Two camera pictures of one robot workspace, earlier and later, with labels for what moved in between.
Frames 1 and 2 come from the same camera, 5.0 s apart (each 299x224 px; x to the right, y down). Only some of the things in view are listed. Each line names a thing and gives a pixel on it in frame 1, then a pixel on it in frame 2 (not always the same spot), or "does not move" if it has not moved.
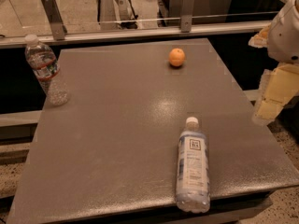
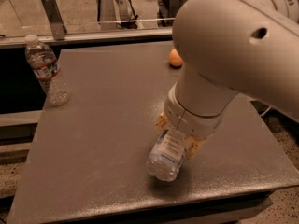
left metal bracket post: (51, 7) does not move
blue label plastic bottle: (192, 185) to (165, 157)
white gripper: (285, 36) to (191, 119)
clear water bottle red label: (45, 65) does not move
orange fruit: (177, 57) does not move
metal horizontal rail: (52, 40) does not move
